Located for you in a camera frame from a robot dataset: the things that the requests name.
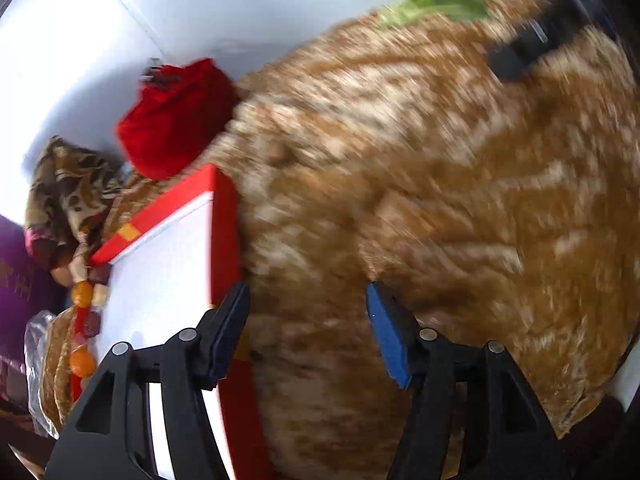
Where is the brown leopard patterned cloth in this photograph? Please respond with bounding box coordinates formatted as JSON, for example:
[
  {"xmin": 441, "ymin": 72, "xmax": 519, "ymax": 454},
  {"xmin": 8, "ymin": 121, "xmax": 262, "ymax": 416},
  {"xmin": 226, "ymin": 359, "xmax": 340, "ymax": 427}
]
[{"xmin": 24, "ymin": 135, "xmax": 127, "ymax": 287}]

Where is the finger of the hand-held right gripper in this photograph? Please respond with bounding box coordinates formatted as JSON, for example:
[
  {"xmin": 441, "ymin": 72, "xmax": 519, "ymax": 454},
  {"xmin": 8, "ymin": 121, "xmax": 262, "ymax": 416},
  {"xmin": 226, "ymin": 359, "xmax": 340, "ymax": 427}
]
[{"xmin": 487, "ymin": 2, "xmax": 568, "ymax": 82}]

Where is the golden patterned blanket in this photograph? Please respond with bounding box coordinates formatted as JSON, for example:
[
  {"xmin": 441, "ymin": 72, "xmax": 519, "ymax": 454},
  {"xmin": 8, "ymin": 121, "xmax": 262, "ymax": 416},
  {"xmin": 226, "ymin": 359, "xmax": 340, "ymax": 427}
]
[{"xmin": 39, "ymin": 0, "xmax": 640, "ymax": 480}]

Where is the clear plastic bag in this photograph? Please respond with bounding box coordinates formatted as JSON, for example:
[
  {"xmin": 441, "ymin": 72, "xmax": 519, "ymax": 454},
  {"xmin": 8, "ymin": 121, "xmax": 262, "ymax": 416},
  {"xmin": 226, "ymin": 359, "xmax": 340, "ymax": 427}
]
[{"xmin": 24, "ymin": 310, "xmax": 62, "ymax": 437}]

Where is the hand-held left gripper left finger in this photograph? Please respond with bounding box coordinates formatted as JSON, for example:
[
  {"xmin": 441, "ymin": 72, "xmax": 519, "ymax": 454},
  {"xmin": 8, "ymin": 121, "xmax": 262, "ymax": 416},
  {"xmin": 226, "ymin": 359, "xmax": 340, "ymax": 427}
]
[{"xmin": 44, "ymin": 281, "xmax": 251, "ymax": 480}]

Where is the red velvet drawstring bag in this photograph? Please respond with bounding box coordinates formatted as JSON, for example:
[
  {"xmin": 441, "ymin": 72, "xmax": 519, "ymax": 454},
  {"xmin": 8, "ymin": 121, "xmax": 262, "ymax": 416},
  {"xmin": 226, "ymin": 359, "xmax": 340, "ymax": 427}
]
[{"xmin": 116, "ymin": 58, "xmax": 240, "ymax": 181}]

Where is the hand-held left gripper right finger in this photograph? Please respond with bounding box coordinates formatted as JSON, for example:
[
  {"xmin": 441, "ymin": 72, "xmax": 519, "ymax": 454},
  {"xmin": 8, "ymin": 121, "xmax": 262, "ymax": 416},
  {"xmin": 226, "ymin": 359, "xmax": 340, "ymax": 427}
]
[{"xmin": 366, "ymin": 281, "xmax": 573, "ymax": 480}]

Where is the purple gift bag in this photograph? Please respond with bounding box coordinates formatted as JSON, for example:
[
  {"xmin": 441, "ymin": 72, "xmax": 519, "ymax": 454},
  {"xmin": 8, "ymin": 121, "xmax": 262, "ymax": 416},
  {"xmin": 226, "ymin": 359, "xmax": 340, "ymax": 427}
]
[{"xmin": 0, "ymin": 215, "xmax": 68, "ymax": 403}]

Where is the red box with white inside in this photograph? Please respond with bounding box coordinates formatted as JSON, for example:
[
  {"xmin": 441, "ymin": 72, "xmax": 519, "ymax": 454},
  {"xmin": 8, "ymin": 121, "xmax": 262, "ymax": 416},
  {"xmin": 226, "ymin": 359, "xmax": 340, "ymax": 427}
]
[{"xmin": 70, "ymin": 164, "xmax": 275, "ymax": 480}]

